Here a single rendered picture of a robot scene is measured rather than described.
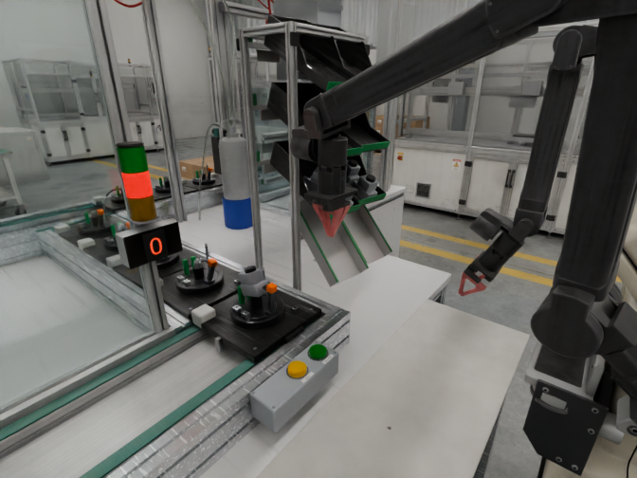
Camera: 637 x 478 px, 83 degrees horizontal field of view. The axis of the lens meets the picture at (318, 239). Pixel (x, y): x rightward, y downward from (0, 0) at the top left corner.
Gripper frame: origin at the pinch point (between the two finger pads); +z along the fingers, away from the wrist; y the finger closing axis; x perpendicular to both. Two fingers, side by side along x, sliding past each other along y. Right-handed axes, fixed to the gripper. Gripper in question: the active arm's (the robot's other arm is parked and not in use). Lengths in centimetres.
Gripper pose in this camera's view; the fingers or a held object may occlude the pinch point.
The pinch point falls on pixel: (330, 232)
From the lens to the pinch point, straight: 76.7
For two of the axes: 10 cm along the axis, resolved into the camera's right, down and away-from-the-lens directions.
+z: -0.1, 9.2, 3.9
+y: -6.3, 3.0, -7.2
